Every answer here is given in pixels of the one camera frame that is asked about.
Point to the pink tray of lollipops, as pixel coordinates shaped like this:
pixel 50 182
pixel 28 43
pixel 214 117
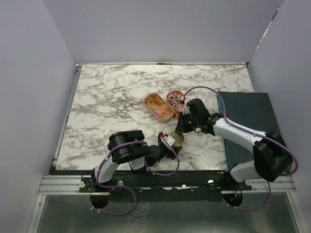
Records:
pixel 174 99

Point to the gold jar lid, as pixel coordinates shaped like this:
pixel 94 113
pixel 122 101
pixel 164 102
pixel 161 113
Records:
pixel 177 136

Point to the clear glass jar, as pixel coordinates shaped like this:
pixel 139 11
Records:
pixel 178 144

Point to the blue network switch box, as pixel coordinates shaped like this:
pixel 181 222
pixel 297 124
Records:
pixel 252 110

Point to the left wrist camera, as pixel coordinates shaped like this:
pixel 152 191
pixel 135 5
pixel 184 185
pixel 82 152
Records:
pixel 167 141

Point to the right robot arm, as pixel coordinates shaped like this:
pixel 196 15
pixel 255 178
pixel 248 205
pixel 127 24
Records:
pixel 271 158

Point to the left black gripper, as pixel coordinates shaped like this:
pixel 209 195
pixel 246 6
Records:
pixel 172 155

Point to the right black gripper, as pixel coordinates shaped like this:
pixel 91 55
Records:
pixel 179 127

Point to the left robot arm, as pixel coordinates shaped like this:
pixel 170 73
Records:
pixel 130 147

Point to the clear plastic scoop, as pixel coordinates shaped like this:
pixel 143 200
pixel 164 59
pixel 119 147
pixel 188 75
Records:
pixel 211 103

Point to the pink tray of gummy candies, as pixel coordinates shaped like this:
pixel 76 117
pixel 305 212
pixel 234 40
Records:
pixel 158 107

